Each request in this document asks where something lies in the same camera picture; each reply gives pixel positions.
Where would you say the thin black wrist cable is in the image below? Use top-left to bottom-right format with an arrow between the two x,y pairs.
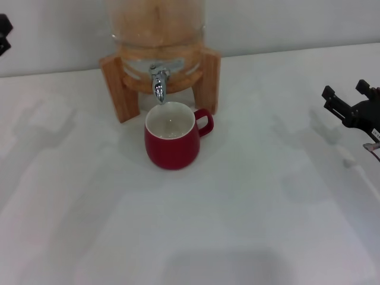
362,141 -> 380,163

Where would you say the glass drink dispenser jar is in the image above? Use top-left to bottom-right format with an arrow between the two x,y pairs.
108,0 -> 207,95

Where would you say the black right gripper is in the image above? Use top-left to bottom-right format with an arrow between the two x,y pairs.
322,79 -> 380,140

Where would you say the chrome faucet tap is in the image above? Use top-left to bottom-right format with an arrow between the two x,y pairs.
148,58 -> 184,105

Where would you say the red ceramic cup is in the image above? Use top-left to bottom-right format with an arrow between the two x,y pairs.
144,101 -> 214,171

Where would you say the wooden dispenser stand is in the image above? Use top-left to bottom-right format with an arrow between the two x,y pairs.
99,46 -> 222,124

